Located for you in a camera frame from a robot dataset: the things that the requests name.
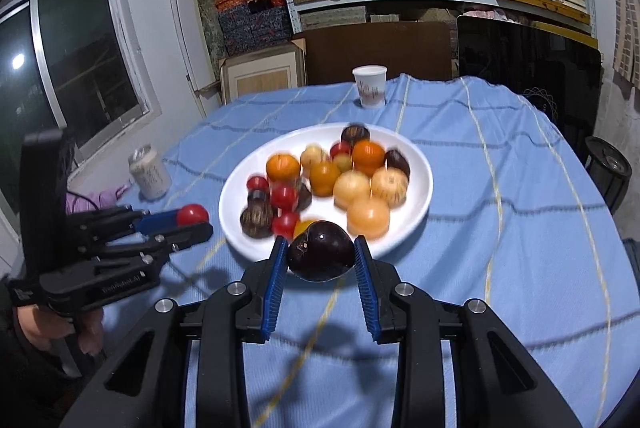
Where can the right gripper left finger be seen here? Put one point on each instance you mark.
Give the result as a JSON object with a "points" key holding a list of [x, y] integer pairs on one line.
{"points": [[241, 312]]}

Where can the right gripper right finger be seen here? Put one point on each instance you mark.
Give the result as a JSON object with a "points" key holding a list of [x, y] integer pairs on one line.
{"points": [[397, 312]]}

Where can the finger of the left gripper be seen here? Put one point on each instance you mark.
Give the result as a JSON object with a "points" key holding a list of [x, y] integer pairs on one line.
{"points": [[140, 220], [182, 237]]}

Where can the large carved brown fruit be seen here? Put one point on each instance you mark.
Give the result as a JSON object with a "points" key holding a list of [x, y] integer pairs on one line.
{"points": [[256, 219]]}

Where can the pale orange persimmon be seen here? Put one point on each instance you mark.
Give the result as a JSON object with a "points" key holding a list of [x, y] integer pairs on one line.
{"points": [[368, 216]]}

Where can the yellow round pear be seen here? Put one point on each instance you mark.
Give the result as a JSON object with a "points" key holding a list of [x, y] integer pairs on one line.
{"points": [[390, 185]]}

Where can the pale yellow round fruit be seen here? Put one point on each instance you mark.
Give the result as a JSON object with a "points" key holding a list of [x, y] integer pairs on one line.
{"points": [[349, 186]]}

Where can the yellow orange tomato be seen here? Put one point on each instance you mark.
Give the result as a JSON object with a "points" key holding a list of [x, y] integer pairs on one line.
{"points": [[302, 227]]}

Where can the speckled yellow pear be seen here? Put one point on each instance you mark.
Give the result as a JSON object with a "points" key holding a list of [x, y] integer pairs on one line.
{"points": [[312, 155]]}

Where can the person's left hand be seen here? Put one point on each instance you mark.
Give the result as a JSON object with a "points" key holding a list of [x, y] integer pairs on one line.
{"points": [[42, 327]]}

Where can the pink cloth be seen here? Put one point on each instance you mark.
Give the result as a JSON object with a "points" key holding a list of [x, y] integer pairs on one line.
{"points": [[77, 203]]}

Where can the red cherry tomato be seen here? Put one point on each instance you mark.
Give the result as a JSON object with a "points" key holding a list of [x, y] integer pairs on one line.
{"points": [[191, 214], [340, 147], [258, 183], [285, 224]]}

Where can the white beverage can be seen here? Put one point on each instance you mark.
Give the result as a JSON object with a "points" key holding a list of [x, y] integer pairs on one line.
{"points": [[148, 170]]}

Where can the dark brown fruit underneath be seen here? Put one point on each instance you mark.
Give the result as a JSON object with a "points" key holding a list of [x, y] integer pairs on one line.
{"points": [[322, 252]]}

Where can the white oval plate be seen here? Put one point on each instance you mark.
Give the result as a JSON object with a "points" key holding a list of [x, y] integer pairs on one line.
{"points": [[403, 219]]}

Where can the left mandarin orange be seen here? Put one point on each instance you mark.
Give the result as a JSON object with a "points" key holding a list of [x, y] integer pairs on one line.
{"points": [[282, 167]]}

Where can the mandarin orange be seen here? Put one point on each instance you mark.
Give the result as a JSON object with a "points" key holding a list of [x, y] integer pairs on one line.
{"points": [[282, 167], [368, 156]]}

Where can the right mandarin orange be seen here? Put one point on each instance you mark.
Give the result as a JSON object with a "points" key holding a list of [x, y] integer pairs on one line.
{"points": [[368, 156]]}

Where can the small yellow fruit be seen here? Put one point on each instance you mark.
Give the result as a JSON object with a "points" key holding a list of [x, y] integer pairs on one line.
{"points": [[343, 161]]}

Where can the dark window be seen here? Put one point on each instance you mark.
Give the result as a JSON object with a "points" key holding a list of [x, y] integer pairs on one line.
{"points": [[67, 63]]}

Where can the carved dark brown fruit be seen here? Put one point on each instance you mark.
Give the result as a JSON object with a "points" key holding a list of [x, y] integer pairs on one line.
{"points": [[355, 133]]}

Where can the framed picture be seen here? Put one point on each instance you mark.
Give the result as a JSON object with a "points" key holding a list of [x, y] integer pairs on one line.
{"points": [[267, 70]]}

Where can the white paper cup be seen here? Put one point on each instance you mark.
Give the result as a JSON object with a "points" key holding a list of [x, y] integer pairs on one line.
{"points": [[371, 84]]}

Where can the black round stool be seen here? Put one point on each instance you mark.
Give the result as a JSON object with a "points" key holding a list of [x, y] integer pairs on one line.
{"points": [[610, 171]]}

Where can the brown chair back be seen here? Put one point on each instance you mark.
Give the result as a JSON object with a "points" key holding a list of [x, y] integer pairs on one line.
{"points": [[420, 49]]}

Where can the black chair back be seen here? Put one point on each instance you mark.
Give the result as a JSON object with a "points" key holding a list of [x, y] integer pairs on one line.
{"points": [[559, 75]]}

